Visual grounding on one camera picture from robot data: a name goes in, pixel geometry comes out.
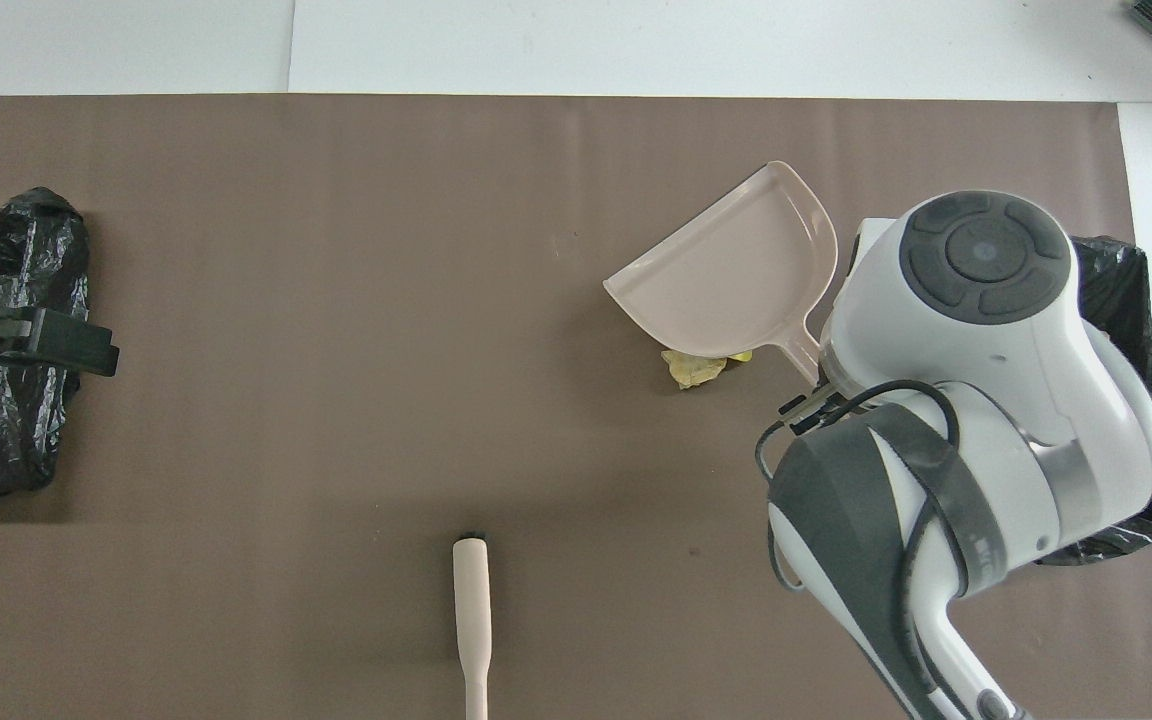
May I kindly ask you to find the pink handled hand brush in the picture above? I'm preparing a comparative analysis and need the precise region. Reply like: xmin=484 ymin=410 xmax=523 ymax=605
xmin=452 ymin=530 xmax=491 ymax=720

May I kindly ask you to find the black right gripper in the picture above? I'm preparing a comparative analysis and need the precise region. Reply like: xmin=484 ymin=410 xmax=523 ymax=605
xmin=779 ymin=386 xmax=843 ymax=432

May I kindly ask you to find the black bag lined bin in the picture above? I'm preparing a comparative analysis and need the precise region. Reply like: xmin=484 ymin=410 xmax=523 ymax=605
xmin=1036 ymin=235 xmax=1152 ymax=567
xmin=0 ymin=187 xmax=92 ymax=506

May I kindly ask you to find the beige cracker piece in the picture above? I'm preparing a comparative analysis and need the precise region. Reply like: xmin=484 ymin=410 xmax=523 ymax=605
xmin=661 ymin=348 xmax=729 ymax=391

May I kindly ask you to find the pink plastic dustpan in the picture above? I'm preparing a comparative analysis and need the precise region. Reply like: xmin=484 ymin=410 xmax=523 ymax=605
xmin=603 ymin=160 xmax=839 ymax=386

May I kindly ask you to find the brown paper table mat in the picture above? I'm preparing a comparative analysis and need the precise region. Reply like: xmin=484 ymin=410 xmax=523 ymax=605
xmin=0 ymin=95 xmax=1152 ymax=720

